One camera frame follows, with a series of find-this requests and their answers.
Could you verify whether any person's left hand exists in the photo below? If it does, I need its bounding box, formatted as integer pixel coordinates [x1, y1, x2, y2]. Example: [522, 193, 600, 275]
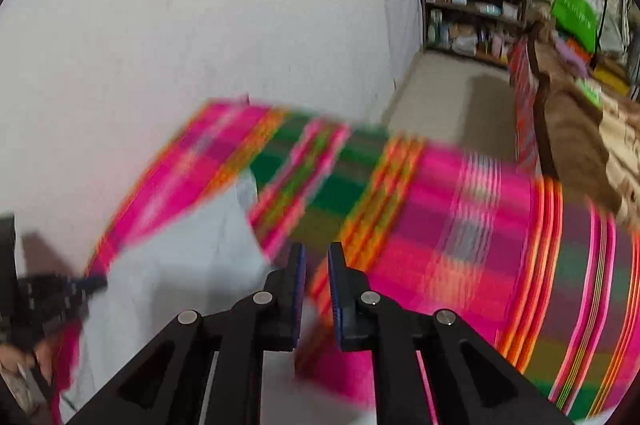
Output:
[0, 339, 54, 385]

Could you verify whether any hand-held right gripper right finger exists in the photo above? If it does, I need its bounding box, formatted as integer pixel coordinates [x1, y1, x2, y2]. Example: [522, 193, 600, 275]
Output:
[327, 241, 573, 425]

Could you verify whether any pink plaid blanket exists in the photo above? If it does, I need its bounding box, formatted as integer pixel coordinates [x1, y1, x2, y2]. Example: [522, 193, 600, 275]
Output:
[50, 100, 640, 425]

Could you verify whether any light blue shirt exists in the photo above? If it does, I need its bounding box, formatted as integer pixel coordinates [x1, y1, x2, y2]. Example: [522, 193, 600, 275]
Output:
[15, 170, 381, 425]

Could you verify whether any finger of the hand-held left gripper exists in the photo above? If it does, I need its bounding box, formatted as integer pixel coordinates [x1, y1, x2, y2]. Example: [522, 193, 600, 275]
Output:
[66, 274, 109, 302]

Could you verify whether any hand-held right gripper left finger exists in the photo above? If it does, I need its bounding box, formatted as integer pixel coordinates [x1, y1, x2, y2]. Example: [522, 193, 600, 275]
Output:
[65, 242, 307, 425]

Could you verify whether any brown quilt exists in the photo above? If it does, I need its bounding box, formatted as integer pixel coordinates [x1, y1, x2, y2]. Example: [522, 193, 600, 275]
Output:
[529, 20, 640, 227]

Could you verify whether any green bag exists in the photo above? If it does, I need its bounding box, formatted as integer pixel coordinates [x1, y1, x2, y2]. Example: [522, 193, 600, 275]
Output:
[550, 0, 602, 54]

